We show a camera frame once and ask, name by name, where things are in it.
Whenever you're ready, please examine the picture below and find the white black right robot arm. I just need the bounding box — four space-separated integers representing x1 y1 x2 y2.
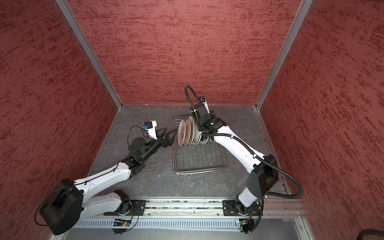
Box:
191 103 279 212

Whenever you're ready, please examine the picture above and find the orange sunburst white plate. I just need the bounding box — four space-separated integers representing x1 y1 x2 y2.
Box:
184 116 193 146

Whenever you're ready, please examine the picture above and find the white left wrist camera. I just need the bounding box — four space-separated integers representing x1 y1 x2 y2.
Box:
143 120 157 140

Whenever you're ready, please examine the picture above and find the left green circuit board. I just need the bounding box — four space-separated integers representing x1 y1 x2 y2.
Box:
112 219 132 235

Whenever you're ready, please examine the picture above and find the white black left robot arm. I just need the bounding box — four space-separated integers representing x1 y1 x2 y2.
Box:
37 128 178 236

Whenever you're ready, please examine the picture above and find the green circuit board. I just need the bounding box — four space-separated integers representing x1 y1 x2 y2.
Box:
112 219 132 235
236 219 255 235

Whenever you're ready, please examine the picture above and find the aluminium corner post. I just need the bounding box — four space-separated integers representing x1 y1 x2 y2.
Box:
56 0 123 110
256 0 313 111

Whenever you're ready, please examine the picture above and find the black white sunburst plate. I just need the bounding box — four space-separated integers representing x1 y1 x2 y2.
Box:
191 117 201 146

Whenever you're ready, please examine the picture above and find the aluminium front rail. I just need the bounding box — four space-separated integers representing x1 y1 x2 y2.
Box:
74 199 306 232

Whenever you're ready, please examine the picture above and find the dark striped rim plate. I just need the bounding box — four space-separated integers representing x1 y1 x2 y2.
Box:
177 119 186 146

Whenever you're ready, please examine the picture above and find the chrome wire dish rack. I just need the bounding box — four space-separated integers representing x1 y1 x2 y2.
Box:
171 113 229 176

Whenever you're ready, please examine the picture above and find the aluminium left corner post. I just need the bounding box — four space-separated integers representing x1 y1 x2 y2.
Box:
56 0 123 110

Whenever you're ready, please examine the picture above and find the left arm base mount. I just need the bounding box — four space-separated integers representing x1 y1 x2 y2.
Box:
103 190 147 216

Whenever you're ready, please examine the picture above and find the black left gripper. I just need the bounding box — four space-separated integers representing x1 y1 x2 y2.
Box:
141 126 178 162

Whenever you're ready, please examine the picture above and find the black corrugated right cable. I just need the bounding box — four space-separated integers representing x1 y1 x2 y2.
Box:
184 85 304 199

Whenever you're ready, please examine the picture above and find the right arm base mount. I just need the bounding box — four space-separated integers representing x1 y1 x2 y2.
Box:
222 199 262 217

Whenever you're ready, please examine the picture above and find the right green circuit board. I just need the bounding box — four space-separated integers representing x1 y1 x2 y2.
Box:
236 219 255 235

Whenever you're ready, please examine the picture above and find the black cable bottom right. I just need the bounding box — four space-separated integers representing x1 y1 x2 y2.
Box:
356 228 384 240

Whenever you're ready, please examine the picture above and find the aluminium right corner post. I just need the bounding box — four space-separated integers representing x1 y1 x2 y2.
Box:
256 0 313 111

